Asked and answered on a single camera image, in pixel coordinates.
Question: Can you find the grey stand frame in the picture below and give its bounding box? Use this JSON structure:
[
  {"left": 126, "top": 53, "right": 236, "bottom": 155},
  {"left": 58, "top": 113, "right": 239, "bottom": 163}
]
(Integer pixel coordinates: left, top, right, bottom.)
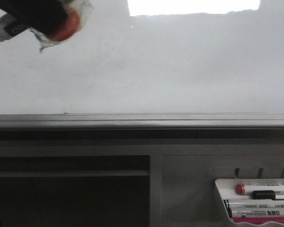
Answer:
[{"left": 0, "top": 139, "right": 284, "bottom": 227}]

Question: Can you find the grey whiteboard bottom frame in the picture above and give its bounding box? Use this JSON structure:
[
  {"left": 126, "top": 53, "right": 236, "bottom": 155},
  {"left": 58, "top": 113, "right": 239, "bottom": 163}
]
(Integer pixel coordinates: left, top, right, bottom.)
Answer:
[{"left": 0, "top": 113, "right": 284, "bottom": 140}]

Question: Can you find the black hook middle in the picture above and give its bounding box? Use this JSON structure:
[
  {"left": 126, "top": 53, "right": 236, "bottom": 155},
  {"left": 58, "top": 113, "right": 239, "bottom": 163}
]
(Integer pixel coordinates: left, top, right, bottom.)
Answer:
[{"left": 257, "top": 168, "right": 263, "bottom": 179}]

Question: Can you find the white marker black end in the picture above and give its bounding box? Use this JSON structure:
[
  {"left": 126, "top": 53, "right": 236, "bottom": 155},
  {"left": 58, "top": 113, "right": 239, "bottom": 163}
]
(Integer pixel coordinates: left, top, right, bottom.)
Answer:
[{"left": 223, "top": 199, "right": 284, "bottom": 209}]

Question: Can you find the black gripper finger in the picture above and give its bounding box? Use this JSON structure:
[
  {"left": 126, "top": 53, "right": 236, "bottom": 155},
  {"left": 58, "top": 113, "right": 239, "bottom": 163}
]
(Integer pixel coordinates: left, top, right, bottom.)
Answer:
[{"left": 0, "top": 0, "right": 68, "bottom": 35}]

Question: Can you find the black capped marker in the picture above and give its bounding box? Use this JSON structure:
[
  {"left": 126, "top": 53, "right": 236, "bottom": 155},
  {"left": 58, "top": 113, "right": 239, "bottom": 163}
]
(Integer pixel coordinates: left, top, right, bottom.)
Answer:
[{"left": 251, "top": 190, "right": 284, "bottom": 200}]

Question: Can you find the white marker tray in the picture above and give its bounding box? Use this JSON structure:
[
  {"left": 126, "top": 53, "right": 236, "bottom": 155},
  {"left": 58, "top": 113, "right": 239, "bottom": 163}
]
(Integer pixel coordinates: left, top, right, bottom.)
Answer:
[{"left": 215, "top": 178, "right": 284, "bottom": 227}]

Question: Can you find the red capped marker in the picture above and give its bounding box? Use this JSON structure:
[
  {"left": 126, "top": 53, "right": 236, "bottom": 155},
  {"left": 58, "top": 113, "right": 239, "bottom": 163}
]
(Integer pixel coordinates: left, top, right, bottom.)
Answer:
[{"left": 235, "top": 184, "right": 284, "bottom": 195}]

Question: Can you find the white whiteboard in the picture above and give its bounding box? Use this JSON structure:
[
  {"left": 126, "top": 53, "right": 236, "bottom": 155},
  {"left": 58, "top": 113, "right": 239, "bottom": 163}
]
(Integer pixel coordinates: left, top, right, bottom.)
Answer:
[{"left": 0, "top": 0, "right": 284, "bottom": 114}]

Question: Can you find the black hook left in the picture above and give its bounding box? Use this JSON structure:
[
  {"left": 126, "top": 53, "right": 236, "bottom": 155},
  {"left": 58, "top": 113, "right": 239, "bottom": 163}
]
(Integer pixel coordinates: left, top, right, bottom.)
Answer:
[{"left": 233, "top": 168, "right": 240, "bottom": 179}]

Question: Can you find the white marker with label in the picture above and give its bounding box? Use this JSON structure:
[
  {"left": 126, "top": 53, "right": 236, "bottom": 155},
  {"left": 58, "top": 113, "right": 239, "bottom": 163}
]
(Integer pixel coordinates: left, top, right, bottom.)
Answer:
[{"left": 226, "top": 208, "right": 284, "bottom": 218}]

